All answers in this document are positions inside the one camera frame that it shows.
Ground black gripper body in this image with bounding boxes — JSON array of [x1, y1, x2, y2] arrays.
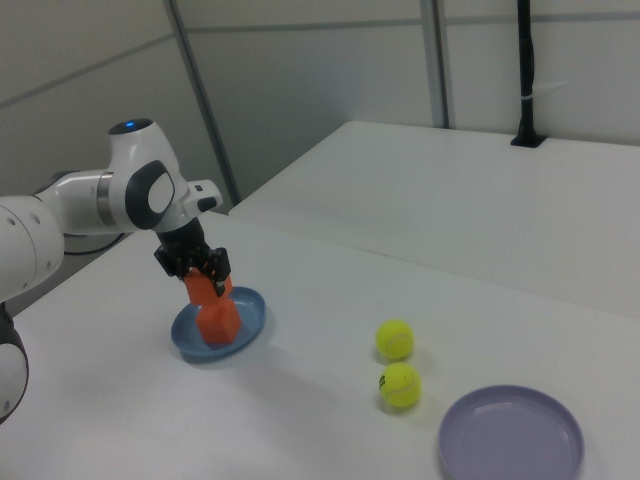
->
[[153, 219, 211, 261]]

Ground orange foam cube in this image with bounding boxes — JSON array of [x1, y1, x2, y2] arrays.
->
[[194, 298, 242, 347], [183, 266, 235, 307]]

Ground plain yellow tennis ball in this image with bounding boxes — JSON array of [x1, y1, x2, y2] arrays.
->
[[375, 318, 415, 360]]

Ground yellow tennis ball black print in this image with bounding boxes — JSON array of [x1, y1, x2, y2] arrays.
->
[[378, 362, 423, 409]]

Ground blue plate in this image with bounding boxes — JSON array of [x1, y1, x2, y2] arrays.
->
[[170, 284, 268, 364]]

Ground purple plate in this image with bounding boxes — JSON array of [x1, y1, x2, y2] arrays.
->
[[438, 383, 585, 480]]

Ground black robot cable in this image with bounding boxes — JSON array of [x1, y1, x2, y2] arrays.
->
[[62, 230, 126, 257]]

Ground black camera pole with base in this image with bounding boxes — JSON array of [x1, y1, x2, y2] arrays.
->
[[509, 0, 546, 149]]

